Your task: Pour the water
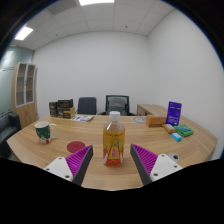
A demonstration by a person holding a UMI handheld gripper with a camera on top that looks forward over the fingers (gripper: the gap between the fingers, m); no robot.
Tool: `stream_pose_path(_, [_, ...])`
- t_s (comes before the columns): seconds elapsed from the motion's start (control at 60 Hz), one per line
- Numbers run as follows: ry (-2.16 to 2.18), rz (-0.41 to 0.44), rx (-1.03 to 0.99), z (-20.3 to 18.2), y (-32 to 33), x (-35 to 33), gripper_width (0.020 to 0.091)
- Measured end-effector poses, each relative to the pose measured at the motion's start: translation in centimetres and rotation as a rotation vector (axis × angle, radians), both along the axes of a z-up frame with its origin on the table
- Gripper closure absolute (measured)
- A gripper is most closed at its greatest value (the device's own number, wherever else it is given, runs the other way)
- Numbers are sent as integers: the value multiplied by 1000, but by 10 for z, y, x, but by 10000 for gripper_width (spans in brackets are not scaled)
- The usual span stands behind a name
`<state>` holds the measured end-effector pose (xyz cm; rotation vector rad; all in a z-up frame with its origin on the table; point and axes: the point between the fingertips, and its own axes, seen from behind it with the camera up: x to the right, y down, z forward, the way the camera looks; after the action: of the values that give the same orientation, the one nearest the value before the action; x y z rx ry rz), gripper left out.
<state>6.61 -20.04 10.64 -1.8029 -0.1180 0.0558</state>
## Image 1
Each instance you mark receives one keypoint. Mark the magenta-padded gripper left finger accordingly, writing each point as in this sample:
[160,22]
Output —
[63,166]

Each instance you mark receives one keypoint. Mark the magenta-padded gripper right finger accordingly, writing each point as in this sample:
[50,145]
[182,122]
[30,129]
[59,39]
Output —
[161,166]

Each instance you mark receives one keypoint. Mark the yellow-labelled drink bottle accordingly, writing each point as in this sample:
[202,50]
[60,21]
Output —
[114,143]

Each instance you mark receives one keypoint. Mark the flat round red coaster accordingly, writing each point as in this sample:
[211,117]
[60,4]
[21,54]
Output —
[75,146]

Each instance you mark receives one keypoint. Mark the small blue box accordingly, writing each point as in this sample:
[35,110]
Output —
[176,137]

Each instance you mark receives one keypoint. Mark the small tan box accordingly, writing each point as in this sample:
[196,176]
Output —
[168,128]

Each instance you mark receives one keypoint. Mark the green and white mug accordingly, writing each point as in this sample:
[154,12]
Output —
[43,131]

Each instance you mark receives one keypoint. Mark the green flat box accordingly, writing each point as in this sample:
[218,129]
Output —
[184,130]

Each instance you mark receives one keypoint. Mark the wooden tissue box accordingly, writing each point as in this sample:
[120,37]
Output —
[155,121]

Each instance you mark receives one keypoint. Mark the white and green leaflet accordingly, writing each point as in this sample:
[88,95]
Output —
[82,118]

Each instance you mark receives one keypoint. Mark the purple standing box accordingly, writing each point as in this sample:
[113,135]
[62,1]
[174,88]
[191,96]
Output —
[173,114]

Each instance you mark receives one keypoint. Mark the brown cardboard box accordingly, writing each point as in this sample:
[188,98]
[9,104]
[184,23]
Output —
[68,113]

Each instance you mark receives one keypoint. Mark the wooden side desk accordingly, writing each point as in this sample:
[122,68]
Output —
[151,109]

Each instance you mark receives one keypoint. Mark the tall dark box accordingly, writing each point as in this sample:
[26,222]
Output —
[53,109]

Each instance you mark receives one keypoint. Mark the black box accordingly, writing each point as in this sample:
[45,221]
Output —
[65,103]

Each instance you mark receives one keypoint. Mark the wooden shelf unit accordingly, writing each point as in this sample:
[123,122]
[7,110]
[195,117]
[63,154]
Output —
[27,113]

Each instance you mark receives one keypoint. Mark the dark padded office chair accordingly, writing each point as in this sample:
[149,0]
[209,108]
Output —
[87,106]

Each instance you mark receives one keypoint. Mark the black sofa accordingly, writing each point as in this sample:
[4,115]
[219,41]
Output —
[7,133]

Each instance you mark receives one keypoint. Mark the black mesh office chair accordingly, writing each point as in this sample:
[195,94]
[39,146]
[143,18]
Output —
[117,104]

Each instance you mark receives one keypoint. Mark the narrow ceiling light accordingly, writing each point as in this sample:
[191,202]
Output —
[24,33]

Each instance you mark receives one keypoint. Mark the ceiling air vent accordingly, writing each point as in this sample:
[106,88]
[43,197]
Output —
[63,6]

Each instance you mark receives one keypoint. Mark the large square ceiling light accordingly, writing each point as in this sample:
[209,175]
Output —
[96,2]

